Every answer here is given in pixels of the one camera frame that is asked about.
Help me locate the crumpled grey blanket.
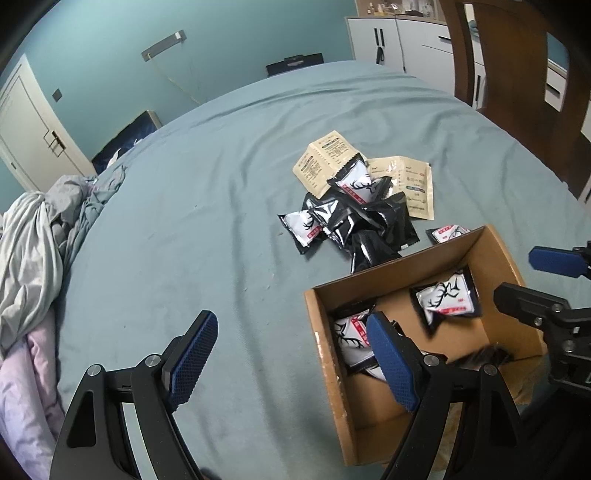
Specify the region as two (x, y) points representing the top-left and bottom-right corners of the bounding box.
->
(0, 161), (127, 356)

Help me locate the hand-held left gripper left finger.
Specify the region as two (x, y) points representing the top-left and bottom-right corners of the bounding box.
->
(48, 310), (219, 480)

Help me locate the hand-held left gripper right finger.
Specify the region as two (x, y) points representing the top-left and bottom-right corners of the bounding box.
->
(366, 311), (525, 480)

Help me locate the pile of black snack packets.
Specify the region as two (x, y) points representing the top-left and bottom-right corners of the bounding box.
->
(277, 156), (421, 274)

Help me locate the white door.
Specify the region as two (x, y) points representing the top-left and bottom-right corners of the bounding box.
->
(0, 53), (95, 195)

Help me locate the beige packet with red dot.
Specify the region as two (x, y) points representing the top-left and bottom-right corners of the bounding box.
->
(367, 156), (435, 221)

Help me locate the dark framed painting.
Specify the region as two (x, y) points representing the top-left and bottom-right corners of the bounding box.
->
(90, 110), (162, 176)

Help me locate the beige packet with green icons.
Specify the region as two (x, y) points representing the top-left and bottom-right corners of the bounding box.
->
(292, 130), (365, 200)

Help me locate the white antler print snack packet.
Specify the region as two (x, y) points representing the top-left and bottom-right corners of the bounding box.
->
(425, 224), (471, 245)
(410, 270), (482, 337)
(329, 302), (402, 381)

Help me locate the metal wall bar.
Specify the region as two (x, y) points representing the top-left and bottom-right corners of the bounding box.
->
(141, 30), (186, 62)

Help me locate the white cabinet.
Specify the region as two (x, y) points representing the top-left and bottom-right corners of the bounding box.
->
(345, 16), (568, 112)

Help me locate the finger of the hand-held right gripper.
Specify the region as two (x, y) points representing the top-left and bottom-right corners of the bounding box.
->
(492, 283), (573, 329)
(529, 246), (591, 279)

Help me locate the brown wooden chair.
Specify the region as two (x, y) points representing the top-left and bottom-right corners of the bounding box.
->
(436, 0), (591, 201)

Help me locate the thin wall cable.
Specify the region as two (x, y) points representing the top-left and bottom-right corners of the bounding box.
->
(150, 58), (204, 106)

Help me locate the cluster of small bottles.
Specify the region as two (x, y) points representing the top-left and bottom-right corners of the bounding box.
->
(365, 0), (439, 19)

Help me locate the blurred dark snack packet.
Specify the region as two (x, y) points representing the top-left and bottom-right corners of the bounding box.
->
(451, 342), (514, 371)

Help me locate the brown cardboard box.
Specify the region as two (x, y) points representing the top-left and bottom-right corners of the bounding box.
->
(304, 225), (550, 466)

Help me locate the black flat box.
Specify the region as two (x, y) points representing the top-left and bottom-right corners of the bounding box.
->
(265, 52), (325, 77)

